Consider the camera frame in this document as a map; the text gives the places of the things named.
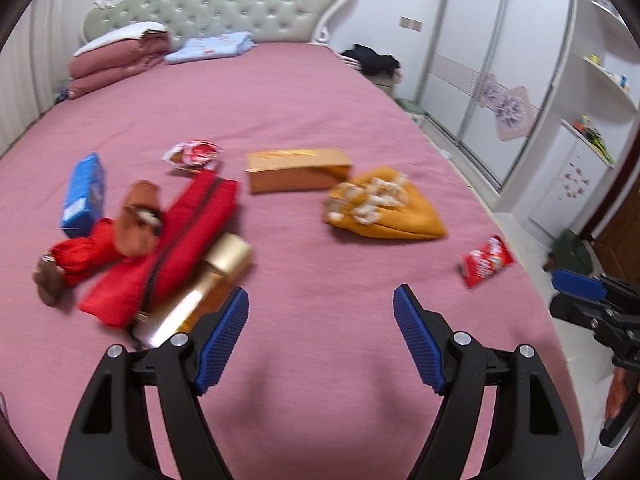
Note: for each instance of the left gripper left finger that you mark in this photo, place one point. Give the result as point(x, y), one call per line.
point(135, 397)

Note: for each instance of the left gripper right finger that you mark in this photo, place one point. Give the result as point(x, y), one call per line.
point(530, 435)

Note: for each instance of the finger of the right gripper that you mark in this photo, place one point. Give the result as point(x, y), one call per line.
point(577, 311)
point(578, 285)

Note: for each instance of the red milk candy wrapper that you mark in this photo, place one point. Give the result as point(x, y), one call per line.
point(484, 262)

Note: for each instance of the gold perfume bottle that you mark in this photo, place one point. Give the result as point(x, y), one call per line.
point(218, 273)

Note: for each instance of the red pencil pouch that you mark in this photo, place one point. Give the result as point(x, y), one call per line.
point(191, 225)

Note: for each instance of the dark brown lettered sock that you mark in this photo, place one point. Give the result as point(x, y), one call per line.
point(48, 278)

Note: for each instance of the red cloth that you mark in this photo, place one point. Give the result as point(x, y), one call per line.
point(82, 257)

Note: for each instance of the yellow cloth with tissues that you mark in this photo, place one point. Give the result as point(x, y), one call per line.
point(384, 204)

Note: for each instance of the orange brown sock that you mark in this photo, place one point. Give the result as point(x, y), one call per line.
point(139, 221)

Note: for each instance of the blue cardboard box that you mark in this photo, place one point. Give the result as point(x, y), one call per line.
point(84, 201)

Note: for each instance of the red snack wrapper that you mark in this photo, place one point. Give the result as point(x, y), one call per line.
point(194, 155)

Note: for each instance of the brown cardboard box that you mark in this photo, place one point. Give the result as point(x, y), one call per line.
point(298, 170)

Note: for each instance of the white corner shelf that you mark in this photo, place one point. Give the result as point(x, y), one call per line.
point(587, 128)

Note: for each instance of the white sliding wardrobe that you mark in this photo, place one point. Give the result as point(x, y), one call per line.
point(489, 75)

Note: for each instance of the small green storage box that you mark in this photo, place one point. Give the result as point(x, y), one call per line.
point(413, 110)

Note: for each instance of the pink bed sheet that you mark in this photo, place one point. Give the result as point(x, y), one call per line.
point(321, 384)

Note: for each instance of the grey nightstand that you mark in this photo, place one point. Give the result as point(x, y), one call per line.
point(386, 82)

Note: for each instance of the black clothes pile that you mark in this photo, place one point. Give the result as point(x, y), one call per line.
point(372, 63)

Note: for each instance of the folded pink quilt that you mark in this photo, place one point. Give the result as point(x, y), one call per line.
point(117, 55)

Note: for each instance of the beige curtain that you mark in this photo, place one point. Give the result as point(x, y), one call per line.
point(33, 68)

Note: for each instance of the green tufted headboard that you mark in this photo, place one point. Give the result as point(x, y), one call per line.
point(305, 21)

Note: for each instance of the folded light blue blanket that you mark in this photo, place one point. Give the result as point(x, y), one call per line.
point(229, 45)

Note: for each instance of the wall switch plates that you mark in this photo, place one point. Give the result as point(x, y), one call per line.
point(410, 23)

